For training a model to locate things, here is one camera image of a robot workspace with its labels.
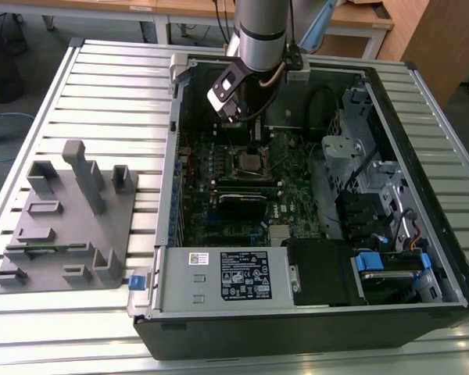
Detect black PC case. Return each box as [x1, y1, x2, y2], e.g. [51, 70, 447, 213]
[125, 52, 469, 361]

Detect black mesh basket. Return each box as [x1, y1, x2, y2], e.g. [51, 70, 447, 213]
[0, 10, 29, 58]

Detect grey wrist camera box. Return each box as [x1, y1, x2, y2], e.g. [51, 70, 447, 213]
[284, 49, 310, 84]

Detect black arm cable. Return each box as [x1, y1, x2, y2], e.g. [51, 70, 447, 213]
[236, 0, 300, 122]

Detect grey case latch handle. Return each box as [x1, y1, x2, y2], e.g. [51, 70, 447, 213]
[168, 53, 191, 85]

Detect wooden cabinet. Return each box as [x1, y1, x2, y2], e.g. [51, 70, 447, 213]
[377, 0, 469, 109]

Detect grey parts rack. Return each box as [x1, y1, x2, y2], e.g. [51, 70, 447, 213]
[0, 139, 140, 295]

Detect green motherboard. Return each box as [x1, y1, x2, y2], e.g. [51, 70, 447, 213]
[175, 128, 329, 248]

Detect green RAM stick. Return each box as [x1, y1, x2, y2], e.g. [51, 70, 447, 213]
[6, 243, 88, 255]

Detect thin black cable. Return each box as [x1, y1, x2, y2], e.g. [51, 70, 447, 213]
[343, 142, 378, 192]

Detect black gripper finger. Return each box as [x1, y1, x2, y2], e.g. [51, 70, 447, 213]
[255, 119, 270, 157]
[246, 119, 257, 155]

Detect blue disk carrier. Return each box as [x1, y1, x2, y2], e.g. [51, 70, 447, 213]
[354, 252, 431, 274]

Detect orange yellow power wires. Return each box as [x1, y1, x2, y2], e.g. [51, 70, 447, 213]
[404, 230, 429, 255]

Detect black round bin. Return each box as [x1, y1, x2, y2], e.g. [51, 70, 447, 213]
[0, 54, 27, 105]

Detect black plastic drive bracket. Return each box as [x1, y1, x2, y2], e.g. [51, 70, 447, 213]
[335, 191, 390, 251]

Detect pale blue teach pendant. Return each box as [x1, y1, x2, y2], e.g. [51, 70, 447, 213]
[299, 0, 339, 50]

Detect thick black cable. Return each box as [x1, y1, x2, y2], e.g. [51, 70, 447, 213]
[303, 84, 340, 136]

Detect CPU socket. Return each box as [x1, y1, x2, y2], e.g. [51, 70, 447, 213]
[228, 145, 281, 180]

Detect silver chipset heatsink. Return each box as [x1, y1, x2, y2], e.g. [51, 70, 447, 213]
[268, 224, 291, 240]

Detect black graphics card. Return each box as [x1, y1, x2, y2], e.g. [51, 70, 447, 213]
[217, 193, 267, 231]

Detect grey power supply unit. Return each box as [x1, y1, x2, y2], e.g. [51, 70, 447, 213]
[150, 246, 298, 313]

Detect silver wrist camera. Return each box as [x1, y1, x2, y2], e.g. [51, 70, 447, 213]
[206, 64, 246, 115]

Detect metal drive cage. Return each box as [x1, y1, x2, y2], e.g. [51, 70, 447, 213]
[320, 76, 411, 245]

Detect blue floor cable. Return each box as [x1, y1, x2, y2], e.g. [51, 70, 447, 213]
[0, 112, 36, 163]

